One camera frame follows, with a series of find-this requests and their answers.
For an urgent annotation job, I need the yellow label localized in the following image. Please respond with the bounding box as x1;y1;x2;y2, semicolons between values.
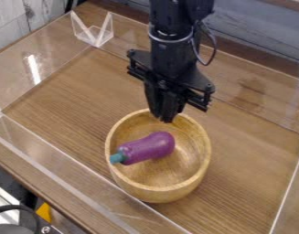
36;203;52;222

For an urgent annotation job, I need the black cable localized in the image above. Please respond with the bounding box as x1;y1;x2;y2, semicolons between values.
0;205;39;234

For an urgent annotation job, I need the grey metal base with bolt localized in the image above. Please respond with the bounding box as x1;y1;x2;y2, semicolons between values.
0;195;88;234

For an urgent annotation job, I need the purple toy eggplant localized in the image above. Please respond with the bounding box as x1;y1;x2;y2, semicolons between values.
110;132;175;165

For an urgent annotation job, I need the clear acrylic corner bracket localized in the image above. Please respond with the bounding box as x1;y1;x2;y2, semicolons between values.
69;12;114;48

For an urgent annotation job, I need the clear acrylic tray wall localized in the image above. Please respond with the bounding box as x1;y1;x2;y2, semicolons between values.
0;16;299;234

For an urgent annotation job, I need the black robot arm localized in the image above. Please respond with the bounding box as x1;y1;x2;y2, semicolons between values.
127;0;216;122

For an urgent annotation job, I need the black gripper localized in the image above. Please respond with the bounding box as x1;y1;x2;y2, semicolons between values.
127;29;216;122

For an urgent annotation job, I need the brown wooden bowl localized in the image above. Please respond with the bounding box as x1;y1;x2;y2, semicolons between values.
106;109;211;203

